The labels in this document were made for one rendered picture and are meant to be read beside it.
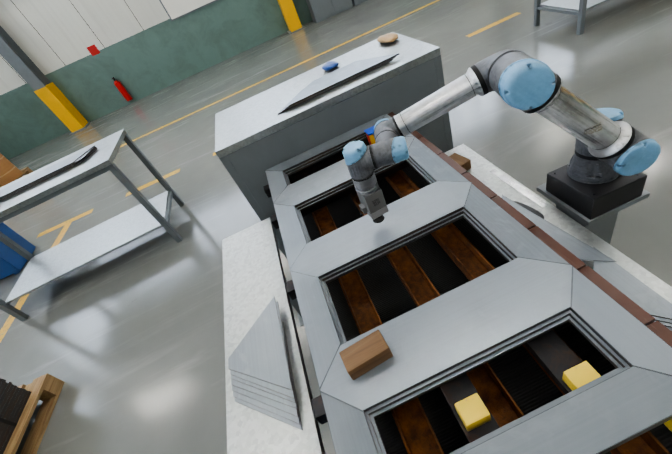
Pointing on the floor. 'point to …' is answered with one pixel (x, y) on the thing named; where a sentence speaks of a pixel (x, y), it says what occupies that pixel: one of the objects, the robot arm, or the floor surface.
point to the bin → (12, 264)
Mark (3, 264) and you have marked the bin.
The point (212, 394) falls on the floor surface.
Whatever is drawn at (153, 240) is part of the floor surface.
